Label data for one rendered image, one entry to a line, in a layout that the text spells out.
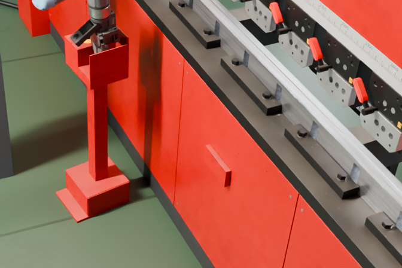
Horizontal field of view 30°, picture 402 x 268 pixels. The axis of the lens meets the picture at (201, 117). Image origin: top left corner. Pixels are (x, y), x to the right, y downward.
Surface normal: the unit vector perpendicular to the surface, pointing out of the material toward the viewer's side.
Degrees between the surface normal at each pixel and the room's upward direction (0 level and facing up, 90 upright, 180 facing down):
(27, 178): 0
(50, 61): 0
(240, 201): 90
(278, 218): 90
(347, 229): 0
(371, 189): 90
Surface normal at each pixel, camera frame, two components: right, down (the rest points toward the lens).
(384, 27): -0.88, 0.24
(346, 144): 0.07, -0.78
